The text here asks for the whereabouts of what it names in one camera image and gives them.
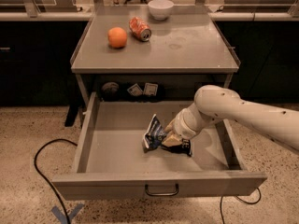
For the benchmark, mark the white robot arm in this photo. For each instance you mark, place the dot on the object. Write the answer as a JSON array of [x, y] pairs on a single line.
[[212, 104]]

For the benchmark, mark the orange fruit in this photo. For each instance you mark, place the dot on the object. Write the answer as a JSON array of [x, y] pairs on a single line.
[[117, 37]]

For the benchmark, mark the grey open drawer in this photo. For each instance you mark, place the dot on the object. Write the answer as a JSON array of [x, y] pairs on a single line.
[[110, 162]]

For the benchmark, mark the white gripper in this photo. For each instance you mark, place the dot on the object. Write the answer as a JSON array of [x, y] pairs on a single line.
[[179, 125]]

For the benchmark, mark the white label card left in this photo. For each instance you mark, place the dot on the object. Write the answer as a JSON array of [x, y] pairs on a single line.
[[135, 90]]

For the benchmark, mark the black drawer handle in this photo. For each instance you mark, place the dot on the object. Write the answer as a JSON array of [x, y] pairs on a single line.
[[162, 191]]

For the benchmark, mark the red soda can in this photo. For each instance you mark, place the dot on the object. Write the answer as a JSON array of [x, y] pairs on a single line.
[[140, 29]]

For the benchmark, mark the white bowl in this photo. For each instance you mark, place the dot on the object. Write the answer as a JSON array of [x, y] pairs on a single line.
[[160, 9]]

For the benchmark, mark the white label card right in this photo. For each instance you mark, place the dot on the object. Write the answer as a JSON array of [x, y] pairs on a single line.
[[150, 89]]

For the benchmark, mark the blue tape floor mark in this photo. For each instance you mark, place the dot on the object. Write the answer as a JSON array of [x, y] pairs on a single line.
[[68, 216]]

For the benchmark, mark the white label card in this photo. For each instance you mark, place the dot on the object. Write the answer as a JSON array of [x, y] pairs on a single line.
[[135, 90], [150, 89]]

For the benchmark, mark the grey cabinet counter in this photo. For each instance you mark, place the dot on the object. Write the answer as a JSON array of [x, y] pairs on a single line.
[[188, 42]]

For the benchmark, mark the blue chip bag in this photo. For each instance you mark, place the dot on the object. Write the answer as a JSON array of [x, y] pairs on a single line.
[[155, 135]]

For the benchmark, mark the dark round object under counter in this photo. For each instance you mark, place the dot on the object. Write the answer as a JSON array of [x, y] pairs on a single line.
[[110, 90]]

